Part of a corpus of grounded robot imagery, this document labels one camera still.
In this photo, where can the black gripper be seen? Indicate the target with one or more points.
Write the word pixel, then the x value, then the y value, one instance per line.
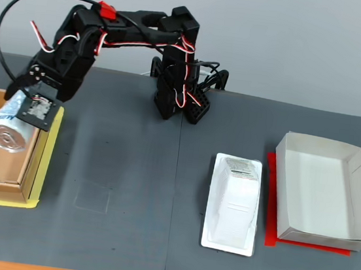
pixel 36 73

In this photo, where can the white blue drink can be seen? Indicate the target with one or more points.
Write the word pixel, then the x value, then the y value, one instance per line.
pixel 6 135

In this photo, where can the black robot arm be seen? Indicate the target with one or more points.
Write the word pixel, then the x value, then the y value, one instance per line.
pixel 173 58

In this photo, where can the white cardboard box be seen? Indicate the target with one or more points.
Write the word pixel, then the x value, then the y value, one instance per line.
pixel 318 191

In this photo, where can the yellow paper sheet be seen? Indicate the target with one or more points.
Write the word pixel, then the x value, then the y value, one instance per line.
pixel 54 132

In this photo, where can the dark grey table mat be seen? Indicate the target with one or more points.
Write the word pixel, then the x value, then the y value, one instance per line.
pixel 114 166
pixel 233 131

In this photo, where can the white plastic tray package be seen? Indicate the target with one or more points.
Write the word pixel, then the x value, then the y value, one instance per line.
pixel 234 207

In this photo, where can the red paper sheet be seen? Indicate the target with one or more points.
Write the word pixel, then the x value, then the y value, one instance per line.
pixel 272 235

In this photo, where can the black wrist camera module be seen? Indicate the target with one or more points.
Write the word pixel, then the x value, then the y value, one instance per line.
pixel 37 109

